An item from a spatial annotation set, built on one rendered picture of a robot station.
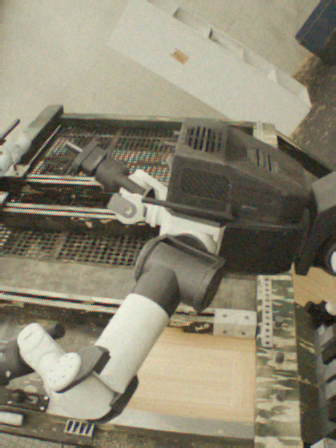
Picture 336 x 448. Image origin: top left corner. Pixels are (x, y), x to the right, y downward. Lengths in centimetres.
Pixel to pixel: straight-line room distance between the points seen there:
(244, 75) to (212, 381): 386
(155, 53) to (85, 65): 193
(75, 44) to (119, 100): 96
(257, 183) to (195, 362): 62
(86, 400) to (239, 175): 51
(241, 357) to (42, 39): 581
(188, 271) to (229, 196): 18
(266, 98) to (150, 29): 131
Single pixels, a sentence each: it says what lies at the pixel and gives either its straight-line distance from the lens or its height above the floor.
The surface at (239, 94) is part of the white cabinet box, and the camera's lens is 497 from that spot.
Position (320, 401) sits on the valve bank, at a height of 74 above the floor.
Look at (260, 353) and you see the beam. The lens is 141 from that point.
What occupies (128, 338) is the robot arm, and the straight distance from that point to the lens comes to 86.
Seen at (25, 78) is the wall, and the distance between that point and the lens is 705.
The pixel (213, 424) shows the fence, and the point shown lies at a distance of 127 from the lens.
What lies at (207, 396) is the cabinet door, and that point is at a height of 100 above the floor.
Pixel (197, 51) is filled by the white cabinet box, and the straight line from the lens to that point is 486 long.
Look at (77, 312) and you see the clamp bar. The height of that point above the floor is 137.
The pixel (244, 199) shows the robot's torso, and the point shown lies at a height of 125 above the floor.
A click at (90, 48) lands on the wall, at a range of 658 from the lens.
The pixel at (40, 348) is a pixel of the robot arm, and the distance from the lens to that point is 104.
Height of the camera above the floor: 154
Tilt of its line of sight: 11 degrees down
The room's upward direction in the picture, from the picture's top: 61 degrees counter-clockwise
